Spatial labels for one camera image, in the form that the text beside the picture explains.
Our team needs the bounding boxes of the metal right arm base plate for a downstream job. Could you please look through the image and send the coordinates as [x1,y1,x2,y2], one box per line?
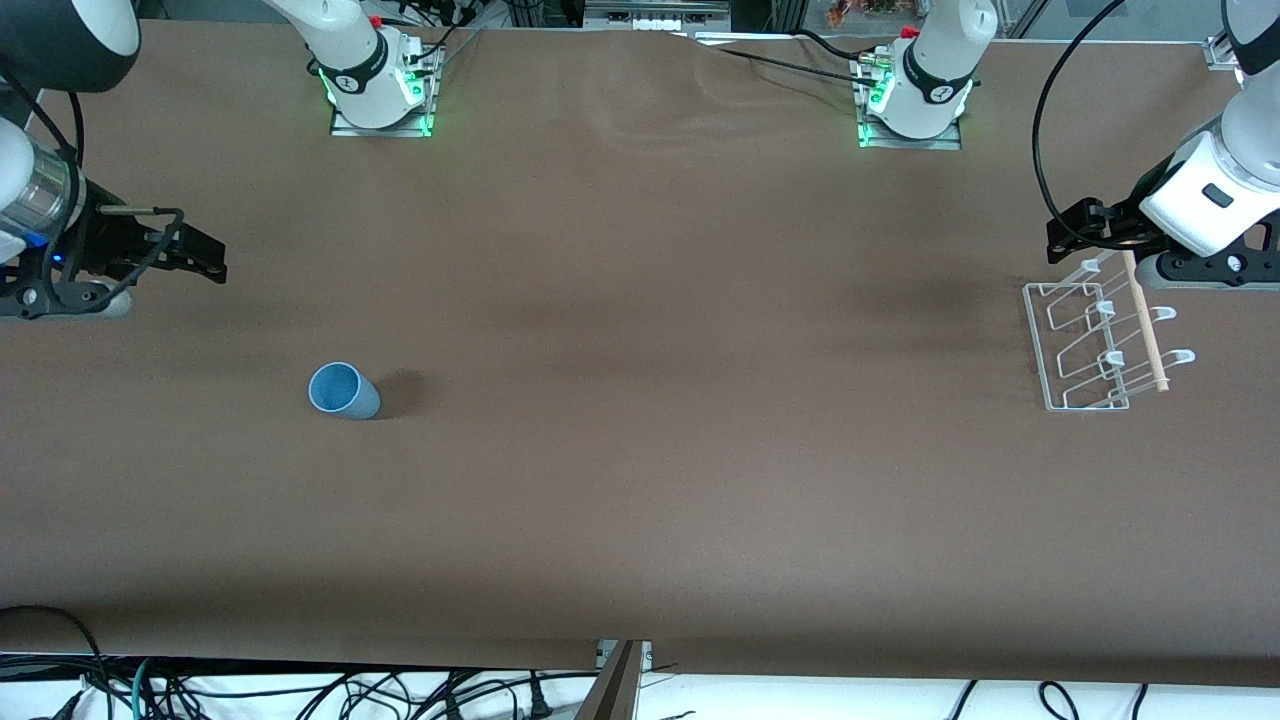
[329,40,438,139]

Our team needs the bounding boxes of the thick black table cable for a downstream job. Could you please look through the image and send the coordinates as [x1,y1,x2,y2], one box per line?
[795,28,886,61]

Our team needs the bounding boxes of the black tangled floor cables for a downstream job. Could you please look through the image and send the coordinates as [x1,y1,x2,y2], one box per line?
[150,665,601,720]

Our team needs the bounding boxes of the thin black table cable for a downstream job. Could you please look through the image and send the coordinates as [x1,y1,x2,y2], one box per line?
[695,40,871,81]

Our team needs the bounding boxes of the metal table edge bracket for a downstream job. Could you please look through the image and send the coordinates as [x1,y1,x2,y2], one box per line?
[596,640,654,673]

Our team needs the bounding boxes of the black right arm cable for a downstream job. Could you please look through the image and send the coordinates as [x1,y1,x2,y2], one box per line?
[0,60,187,311]

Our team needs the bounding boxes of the wooden rack dowel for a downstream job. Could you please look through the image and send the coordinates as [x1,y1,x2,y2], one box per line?
[1122,250,1171,393]

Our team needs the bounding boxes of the dark support beam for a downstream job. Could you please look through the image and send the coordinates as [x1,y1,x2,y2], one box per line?
[575,642,643,720]

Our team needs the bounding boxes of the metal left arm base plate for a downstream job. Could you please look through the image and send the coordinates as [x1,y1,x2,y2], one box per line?
[857,55,964,152]

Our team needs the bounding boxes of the blue plastic cup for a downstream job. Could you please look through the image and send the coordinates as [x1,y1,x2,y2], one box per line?
[307,361,382,421]

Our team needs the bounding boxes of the white power strip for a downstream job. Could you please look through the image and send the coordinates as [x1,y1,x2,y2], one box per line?
[584,0,733,33]

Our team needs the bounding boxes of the black looped floor cable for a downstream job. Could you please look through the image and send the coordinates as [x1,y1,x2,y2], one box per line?
[0,604,113,720]

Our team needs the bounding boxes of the white wire cup rack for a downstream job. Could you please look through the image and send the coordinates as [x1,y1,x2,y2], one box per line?
[1023,250,1197,413]

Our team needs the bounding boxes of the teal floor cable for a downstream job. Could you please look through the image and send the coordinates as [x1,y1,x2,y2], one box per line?
[128,658,163,720]

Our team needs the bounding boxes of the brown table cover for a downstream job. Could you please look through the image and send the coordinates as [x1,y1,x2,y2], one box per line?
[0,20,1280,691]

